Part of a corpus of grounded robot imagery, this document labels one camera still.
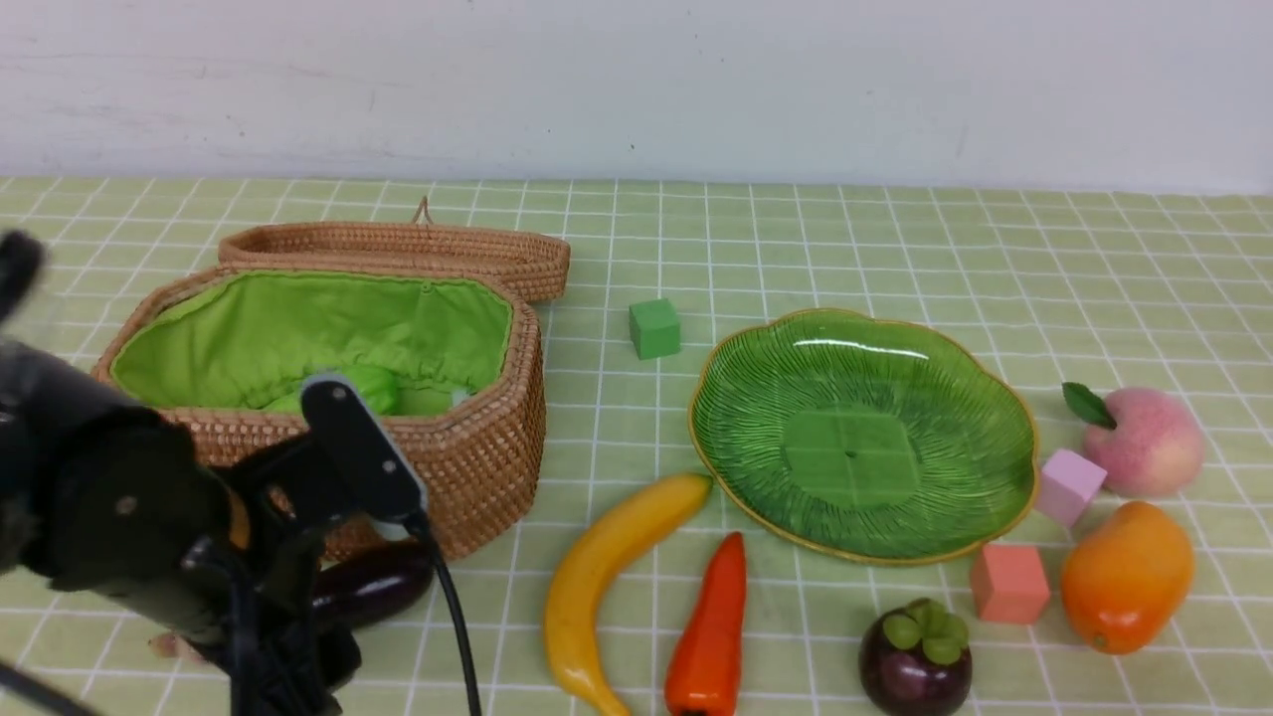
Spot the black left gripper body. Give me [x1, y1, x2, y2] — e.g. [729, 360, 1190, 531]
[149, 438, 364, 716]

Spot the green cucumber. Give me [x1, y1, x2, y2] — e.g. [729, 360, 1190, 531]
[261, 363, 404, 417]

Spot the yellow banana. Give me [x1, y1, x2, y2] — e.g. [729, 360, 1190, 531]
[542, 471, 712, 715]

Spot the orange red pepper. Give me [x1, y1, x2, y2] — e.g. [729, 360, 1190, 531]
[663, 531, 749, 715]

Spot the purple mangosteen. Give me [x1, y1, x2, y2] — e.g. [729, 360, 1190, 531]
[858, 598, 974, 715]

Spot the orange mango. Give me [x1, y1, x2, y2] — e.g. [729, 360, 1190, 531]
[1059, 499, 1195, 655]

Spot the pink peach with leaf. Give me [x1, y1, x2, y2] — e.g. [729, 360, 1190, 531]
[1062, 381, 1206, 498]

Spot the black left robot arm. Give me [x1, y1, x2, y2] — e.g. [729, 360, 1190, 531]
[3, 330, 362, 715]

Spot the woven wicker basket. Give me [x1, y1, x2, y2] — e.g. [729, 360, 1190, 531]
[92, 264, 546, 561]

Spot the green fabric basket lining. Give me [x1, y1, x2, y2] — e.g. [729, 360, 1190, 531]
[108, 271, 513, 417]

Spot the woven wicker basket lid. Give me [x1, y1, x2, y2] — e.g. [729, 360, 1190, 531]
[219, 200, 570, 302]

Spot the green foam cube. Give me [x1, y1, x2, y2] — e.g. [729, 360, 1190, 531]
[628, 297, 681, 361]

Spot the green glass leaf plate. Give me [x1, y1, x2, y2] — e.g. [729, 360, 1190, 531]
[687, 308, 1041, 566]

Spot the salmon foam cube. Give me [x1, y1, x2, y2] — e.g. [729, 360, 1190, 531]
[970, 543, 1051, 626]

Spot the pink foam cube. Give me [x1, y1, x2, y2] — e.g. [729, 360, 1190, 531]
[1035, 448, 1108, 527]

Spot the green checkered tablecloth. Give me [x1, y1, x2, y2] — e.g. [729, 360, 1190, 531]
[3, 177, 1272, 715]

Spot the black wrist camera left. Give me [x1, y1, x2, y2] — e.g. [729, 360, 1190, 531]
[300, 373, 432, 543]

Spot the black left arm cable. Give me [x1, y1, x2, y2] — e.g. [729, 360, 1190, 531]
[0, 512, 484, 716]

